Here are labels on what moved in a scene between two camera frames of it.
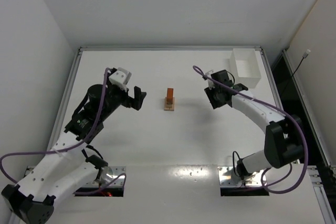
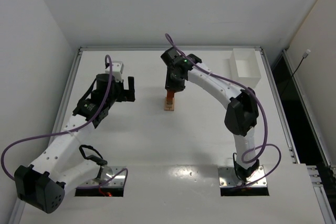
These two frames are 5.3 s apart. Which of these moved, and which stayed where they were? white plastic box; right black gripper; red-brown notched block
Moved: right black gripper
Stayed: red-brown notched block; white plastic box
